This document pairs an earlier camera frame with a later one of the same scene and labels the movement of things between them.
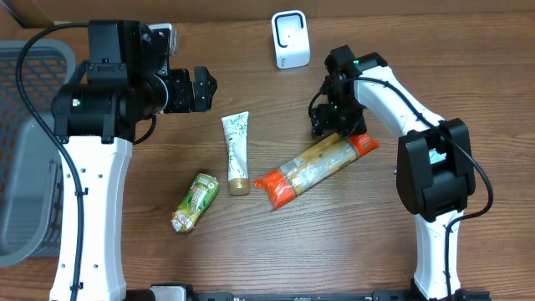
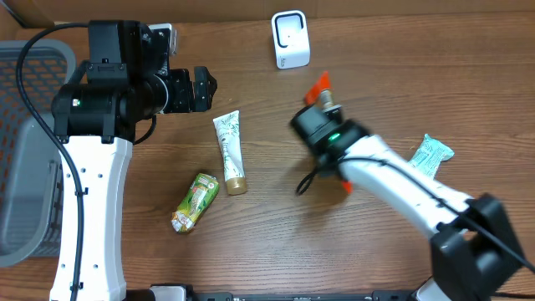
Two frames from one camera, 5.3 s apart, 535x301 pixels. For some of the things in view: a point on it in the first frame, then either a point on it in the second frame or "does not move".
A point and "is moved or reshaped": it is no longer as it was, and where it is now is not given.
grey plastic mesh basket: (31, 165) does not move
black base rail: (180, 293) does not move
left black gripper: (184, 103) does not move
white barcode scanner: (292, 38) does not move
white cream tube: (236, 130) is moved or reshaped
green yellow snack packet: (201, 193) does not move
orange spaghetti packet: (282, 185) → (313, 96)
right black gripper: (327, 123) → (333, 170)
